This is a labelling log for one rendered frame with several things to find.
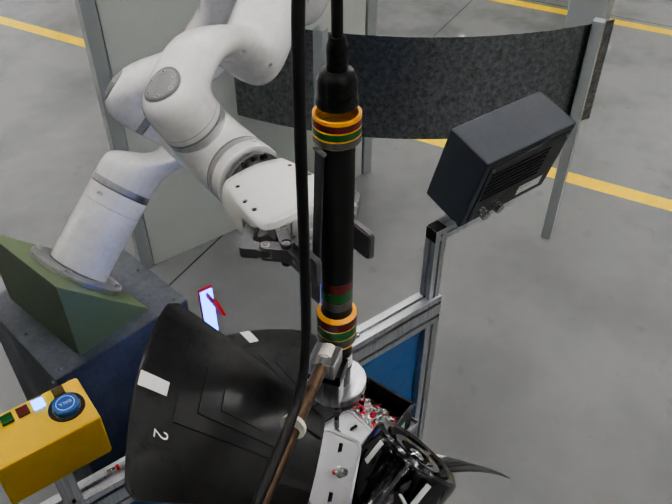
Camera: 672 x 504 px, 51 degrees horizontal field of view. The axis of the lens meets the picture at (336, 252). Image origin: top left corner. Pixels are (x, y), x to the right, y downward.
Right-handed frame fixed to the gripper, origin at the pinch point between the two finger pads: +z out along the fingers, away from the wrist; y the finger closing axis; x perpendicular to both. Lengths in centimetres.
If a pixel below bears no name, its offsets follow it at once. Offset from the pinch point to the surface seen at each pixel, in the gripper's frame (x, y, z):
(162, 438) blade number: -10.6, 21.8, 1.8
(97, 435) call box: -47, 23, -31
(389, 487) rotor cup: -26.4, 1.3, 11.6
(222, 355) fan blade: -12.2, 11.5, -5.1
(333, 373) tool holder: -12.0, 3.6, 4.2
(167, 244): -142, -48, -180
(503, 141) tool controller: -27, -64, -32
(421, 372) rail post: -88, -52, -34
